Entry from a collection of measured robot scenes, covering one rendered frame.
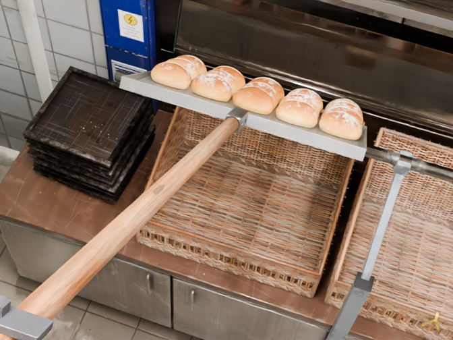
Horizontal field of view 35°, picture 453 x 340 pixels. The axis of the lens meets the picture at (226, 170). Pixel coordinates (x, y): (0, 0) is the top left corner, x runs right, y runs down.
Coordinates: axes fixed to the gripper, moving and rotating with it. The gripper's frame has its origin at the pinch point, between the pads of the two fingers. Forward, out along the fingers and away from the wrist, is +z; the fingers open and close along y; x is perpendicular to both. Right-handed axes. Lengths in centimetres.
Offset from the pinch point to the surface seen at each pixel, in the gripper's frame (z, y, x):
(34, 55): -83, 19, -174
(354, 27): 17, -21, -145
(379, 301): 45, 47, -136
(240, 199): -2, 40, -163
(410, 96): 37, -6, -156
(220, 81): -9, -3, -115
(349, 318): 38, 48, -124
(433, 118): 45, -2, -157
